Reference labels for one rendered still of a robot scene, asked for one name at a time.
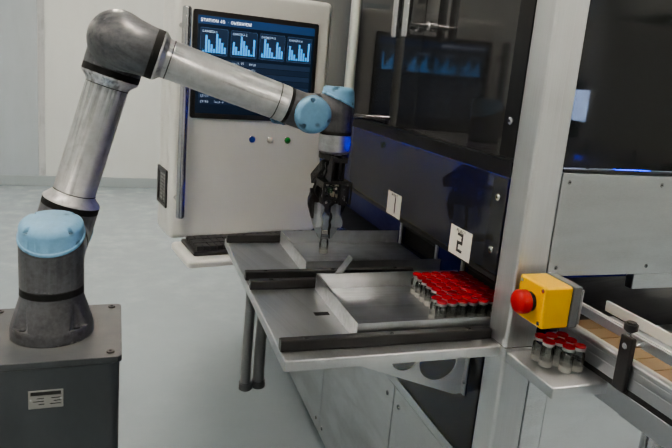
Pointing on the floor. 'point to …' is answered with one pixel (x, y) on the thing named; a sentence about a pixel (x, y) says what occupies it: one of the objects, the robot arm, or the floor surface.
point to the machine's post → (535, 177)
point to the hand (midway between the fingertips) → (324, 232)
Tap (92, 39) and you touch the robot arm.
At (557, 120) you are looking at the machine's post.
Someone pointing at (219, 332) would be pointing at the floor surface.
